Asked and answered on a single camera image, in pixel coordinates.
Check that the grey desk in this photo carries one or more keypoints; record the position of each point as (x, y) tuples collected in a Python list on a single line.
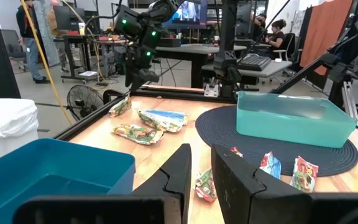
[(275, 67)]

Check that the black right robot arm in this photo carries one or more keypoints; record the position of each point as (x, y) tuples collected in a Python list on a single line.
[(154, 12)]

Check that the snack packets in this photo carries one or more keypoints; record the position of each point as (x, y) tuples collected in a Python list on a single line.
[(304, 174)]

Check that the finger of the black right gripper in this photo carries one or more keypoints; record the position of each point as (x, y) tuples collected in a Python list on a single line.
[(150, 76), (133, 84)]

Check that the dark round woven placemat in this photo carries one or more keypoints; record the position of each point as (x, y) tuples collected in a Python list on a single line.
[(222, 130)]

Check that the large display screen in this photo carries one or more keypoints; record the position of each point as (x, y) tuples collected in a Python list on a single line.
[(186, 12)]

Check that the red green granola bar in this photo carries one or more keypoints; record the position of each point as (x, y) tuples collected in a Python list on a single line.
[(204, 186)]

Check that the person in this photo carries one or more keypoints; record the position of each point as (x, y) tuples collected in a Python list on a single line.
[(30, 37), (277, 35), (259, 23)]

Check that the blue plastic bin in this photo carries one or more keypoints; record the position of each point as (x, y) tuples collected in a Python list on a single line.
[(42, 161)]

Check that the teal plastic bin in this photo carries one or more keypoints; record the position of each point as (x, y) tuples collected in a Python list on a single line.
[(291, 124)]

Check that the black keyboard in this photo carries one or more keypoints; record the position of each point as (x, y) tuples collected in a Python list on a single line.
[(253, 62)]

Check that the black office chair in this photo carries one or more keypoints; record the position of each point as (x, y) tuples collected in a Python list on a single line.
[(289, 43)]

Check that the black floor fan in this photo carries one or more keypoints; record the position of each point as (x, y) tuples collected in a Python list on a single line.
[(84, 101)]

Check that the white trash bin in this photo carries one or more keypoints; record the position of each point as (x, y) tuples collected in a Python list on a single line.
[(8, 121)]

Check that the grey topped black table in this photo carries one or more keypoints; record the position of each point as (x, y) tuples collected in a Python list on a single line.
[(194, 49)]

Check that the orange curtain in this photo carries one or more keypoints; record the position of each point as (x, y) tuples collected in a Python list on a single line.
[(325, 31)]

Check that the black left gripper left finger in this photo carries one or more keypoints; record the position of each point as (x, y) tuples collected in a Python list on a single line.
[(176, 174)]

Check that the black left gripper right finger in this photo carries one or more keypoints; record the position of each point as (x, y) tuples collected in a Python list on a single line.
[(235, 186)]

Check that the blue granola bar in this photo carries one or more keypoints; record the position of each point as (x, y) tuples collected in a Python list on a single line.
[(270, 165), (169, 115)]

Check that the black computer monitor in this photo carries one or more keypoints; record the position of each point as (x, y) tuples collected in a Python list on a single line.
[(67, 17)]

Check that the grey office chair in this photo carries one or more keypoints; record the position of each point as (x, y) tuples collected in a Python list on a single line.
[(11, 43)]

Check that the cluttered black desk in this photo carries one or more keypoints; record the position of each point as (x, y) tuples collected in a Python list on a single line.
[(73, 39)]

